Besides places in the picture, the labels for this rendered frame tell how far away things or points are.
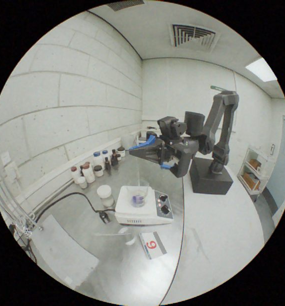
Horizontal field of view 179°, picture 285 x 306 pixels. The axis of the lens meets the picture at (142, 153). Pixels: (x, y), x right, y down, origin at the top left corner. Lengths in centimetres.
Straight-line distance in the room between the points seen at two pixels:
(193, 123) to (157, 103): 149
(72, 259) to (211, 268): 42
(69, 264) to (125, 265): 19
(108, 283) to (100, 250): 13
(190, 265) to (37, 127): 81
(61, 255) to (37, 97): 66
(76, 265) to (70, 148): 60
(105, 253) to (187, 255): 25
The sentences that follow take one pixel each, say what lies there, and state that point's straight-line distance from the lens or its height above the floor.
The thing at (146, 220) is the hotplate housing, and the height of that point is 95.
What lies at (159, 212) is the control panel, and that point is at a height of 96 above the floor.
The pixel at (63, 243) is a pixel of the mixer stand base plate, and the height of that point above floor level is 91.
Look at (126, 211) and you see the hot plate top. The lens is 29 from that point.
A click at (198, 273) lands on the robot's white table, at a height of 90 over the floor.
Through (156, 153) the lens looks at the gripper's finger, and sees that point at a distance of 21.
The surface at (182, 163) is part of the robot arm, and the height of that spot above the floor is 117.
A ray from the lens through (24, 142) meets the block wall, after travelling 57.
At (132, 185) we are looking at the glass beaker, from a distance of 29.
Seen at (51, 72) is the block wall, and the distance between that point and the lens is 69.
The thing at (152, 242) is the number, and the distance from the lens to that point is 33.
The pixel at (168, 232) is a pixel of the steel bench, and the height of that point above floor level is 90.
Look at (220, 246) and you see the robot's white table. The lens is 44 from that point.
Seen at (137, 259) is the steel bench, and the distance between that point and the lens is 34.
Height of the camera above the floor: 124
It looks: 23 degrees down
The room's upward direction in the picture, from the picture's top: straight up
